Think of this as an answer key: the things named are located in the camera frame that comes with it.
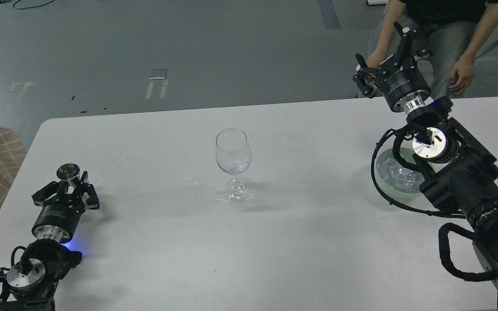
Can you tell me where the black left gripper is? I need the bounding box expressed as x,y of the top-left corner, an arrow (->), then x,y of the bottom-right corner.
32,171 -> 100,244

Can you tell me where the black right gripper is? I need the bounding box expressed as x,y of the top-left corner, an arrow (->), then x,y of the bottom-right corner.
352,22 -> 434,112

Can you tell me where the silver metal jigger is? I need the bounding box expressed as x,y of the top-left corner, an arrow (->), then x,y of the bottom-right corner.
57,163 -> 80,188

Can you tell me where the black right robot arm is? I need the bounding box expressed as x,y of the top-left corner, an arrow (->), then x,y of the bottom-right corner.
353,22 -> 498,309

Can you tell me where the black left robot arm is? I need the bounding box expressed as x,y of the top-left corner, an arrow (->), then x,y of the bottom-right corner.
0,163 -> 99,311

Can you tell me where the pile of ice cubes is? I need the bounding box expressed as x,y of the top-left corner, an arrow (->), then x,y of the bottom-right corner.
375,156 -> 423,194

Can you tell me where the clear wine glass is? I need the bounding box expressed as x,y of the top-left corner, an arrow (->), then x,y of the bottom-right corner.
215,128 -> 254,201

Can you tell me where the seated person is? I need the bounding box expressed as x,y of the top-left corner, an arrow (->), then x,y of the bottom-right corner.
366,0 -> 498,100

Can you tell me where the green bowl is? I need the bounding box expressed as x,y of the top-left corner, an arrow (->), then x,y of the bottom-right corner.
373,149 -> 425,199

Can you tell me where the black floor cable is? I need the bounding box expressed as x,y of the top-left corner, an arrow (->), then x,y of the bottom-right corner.
0,0 -> 55,18

